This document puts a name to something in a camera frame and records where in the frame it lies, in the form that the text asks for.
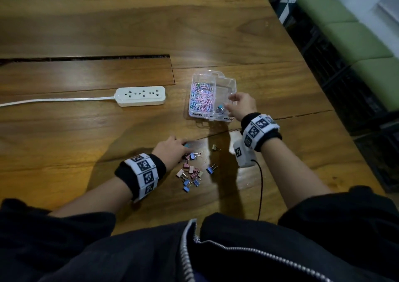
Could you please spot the person's right hand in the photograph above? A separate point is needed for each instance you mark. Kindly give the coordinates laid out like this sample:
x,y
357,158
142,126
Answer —
x,y
244,105

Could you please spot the person's left hand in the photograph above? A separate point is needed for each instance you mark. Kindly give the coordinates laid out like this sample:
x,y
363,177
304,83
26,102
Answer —
x,y
170,154

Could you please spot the clear plastic compartment box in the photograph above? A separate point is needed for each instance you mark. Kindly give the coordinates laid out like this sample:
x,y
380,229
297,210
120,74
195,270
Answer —
x,y
224,91

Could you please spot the pile of pastel paper clips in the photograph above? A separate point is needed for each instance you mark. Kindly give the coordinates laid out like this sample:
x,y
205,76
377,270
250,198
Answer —
x,y
202,99

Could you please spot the person's right forearm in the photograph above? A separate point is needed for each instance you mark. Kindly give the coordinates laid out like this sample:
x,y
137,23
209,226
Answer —
x,y
290,175

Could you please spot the person's left forearm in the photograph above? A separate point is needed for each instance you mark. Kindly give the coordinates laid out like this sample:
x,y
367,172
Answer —
x,y
93,199

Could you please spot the white power strip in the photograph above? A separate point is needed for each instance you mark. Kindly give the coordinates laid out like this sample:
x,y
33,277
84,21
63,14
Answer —
x,y
140,96

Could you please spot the black zip jacket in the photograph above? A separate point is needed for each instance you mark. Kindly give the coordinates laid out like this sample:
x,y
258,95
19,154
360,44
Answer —
x,y
93,253

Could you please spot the green cushioned stool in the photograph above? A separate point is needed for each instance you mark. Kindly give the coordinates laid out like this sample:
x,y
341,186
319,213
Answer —
x,y
325,8
355,41
380,82

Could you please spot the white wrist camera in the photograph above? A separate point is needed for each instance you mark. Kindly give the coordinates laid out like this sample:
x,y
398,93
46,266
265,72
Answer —
x,y
243,154

